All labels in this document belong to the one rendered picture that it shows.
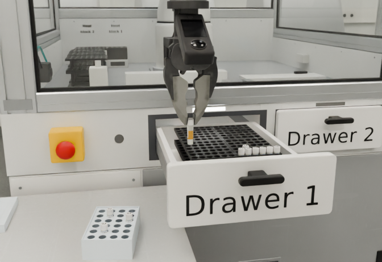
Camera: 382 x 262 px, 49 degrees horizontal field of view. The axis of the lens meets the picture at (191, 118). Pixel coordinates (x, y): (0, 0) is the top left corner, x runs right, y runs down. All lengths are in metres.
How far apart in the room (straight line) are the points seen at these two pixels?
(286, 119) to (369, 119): 0.22
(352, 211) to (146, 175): 0.58
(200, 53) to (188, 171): 0.19
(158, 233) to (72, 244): 0.16
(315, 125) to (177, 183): 0.51
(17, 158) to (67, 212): 0.19
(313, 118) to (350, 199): 0.28
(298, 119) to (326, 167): 0.33
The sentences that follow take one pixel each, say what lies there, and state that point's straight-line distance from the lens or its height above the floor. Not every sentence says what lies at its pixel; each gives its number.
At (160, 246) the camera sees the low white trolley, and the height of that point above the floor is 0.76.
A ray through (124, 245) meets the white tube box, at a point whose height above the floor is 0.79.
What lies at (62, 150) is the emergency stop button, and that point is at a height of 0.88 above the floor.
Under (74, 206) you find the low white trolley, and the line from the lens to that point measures 0.95.
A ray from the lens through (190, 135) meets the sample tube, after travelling 0.75.
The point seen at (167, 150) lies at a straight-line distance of 0.84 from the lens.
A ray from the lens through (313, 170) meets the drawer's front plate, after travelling 0.75.
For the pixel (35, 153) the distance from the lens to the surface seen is 1.02.
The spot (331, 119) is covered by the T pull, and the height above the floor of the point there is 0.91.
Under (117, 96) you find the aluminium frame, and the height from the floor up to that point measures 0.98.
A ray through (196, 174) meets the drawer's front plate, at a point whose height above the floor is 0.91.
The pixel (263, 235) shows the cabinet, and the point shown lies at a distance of 1.18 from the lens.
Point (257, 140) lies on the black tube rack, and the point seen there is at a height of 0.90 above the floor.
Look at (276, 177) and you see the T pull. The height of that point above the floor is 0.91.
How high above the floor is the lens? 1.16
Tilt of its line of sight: 14 degrees down
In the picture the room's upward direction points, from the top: straight up
